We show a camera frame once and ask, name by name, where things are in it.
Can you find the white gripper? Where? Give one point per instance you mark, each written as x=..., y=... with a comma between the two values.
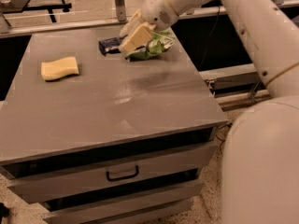
x=156, y=10

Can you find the blue rxbar blueberry wrapper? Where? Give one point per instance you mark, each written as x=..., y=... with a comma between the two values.
x=110, y=46

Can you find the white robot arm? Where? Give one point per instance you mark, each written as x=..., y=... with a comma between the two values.
x=260, y=157

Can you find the yellow sponge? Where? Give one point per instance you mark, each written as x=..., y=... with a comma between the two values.
x=60, y=68

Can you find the green chip bag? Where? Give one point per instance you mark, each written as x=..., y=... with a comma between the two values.
x=161, y=42

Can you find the grey drawer cabinet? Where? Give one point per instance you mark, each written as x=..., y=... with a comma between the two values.
x=112, y=109

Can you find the upper grey drawer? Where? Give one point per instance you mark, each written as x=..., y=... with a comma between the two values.
x=101, y=175

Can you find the grey drawer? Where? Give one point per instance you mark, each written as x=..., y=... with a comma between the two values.
x=101, y=175
x=116, y=207

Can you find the lower grey drawer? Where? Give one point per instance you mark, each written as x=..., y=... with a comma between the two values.
x=116, y=207

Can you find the metal railing frame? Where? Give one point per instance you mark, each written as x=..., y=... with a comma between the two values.
x=96, y=10

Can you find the black drawer handle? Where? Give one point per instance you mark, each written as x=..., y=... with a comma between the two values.
x=123, y=174

